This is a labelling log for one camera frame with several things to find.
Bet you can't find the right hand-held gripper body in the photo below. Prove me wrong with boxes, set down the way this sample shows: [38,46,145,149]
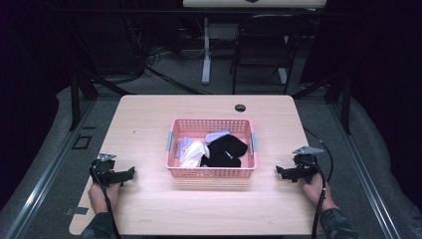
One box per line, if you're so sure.
[281,145,324,184]

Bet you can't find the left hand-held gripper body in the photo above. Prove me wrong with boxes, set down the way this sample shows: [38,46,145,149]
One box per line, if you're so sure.
[89,152,131,187]

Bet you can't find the black sock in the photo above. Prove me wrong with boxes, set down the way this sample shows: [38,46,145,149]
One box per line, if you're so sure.
[200,133,249,168]

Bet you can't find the lavender sock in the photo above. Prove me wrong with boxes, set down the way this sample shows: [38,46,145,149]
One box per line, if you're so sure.
[174,135,194,159]
[204,128,232,144]

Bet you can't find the pink plastic basket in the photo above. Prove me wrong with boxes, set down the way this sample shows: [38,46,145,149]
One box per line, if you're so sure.
[164,118,259,179]

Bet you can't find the white sock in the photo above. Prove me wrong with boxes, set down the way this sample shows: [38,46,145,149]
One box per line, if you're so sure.
[179,139,211,168]

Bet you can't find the person's left hand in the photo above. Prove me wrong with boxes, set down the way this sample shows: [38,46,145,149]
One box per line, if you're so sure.
[87,181,122,215]

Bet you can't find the person's right hand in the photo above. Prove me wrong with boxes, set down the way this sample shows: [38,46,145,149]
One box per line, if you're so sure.
[301,172,338,212]

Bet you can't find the black metal stand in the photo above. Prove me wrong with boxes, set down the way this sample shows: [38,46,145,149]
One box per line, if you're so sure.
[292,71,352,135]
[68,71,137,132]

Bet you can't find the black folding chair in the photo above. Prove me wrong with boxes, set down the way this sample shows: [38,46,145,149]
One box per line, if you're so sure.
[229,13,308,96]

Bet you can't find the white desk with legs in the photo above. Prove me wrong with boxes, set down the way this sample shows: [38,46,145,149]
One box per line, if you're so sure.
[182,0,327,86]

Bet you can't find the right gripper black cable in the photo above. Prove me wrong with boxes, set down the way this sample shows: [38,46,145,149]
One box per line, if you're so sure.
[303,128,334,239]

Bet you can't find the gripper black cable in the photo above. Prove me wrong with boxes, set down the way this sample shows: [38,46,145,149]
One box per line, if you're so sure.
[90,165,123,239]
[303,128,334,239]

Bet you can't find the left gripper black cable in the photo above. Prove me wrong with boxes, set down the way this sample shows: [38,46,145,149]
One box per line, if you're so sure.
[90,165,123,239]

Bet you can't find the aluminium floor rail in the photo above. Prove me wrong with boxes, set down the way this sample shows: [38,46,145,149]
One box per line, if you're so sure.
[3,99,98,239]
[326,103,402,239]

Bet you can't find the black floor cable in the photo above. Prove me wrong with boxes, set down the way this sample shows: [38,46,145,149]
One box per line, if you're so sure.
[143,64,213,97]

